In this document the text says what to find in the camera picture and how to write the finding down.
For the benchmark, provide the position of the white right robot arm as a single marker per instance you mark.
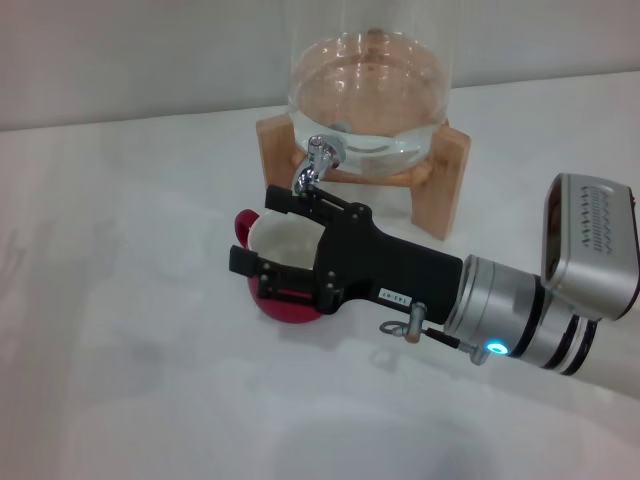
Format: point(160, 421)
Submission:
point(505, 310)

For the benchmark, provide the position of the glass water dispenser jar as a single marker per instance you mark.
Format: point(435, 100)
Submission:
point(370, 75)

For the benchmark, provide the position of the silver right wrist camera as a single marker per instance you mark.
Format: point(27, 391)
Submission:
point(595, 250)

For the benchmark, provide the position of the red ceramic cup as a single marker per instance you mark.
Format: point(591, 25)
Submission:
point(285, 235)

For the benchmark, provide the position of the chrome faucet with lever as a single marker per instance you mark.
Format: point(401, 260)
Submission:
point(310, 170)

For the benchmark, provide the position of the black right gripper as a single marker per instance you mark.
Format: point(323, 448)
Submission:
point(390, 270)

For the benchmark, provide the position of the wooden dispenser stand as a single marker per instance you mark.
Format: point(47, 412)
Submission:
point(452, 190)

